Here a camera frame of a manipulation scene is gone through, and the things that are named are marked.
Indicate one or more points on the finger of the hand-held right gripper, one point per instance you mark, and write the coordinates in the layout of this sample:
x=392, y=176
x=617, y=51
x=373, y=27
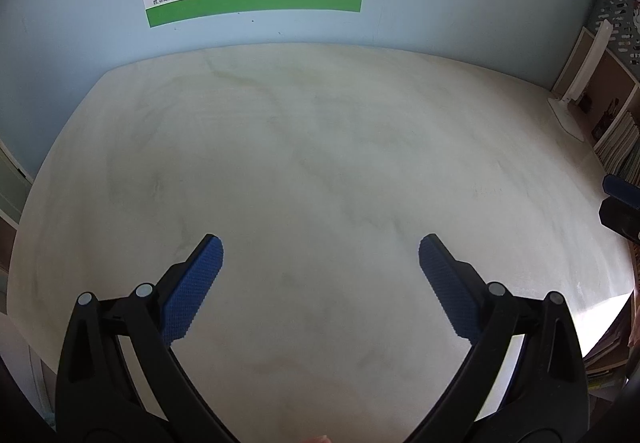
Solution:
x=622, y=188
x=620, y=218

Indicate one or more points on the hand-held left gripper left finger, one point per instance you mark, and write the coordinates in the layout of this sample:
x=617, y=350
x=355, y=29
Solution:
x=192, y=283

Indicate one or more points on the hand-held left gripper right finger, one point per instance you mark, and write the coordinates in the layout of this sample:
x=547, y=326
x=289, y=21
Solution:
x=450, y=288

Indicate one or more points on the row of thin magazines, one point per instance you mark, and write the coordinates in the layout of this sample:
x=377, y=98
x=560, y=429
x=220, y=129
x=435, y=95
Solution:
x=622, y=148

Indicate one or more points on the white desk lamp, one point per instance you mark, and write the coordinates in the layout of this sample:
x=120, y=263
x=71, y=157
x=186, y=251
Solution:
x=565, y=115

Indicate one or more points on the wooden bookshelf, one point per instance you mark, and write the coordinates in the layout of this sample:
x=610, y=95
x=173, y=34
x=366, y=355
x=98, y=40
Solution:
x=615, y=88

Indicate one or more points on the stack of colourful books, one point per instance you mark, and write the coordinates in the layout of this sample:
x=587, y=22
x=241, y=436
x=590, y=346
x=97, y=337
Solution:
x=607, y=358

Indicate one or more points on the pale cabinet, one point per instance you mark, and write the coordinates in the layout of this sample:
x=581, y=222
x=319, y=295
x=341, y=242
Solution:
x=15, y=193

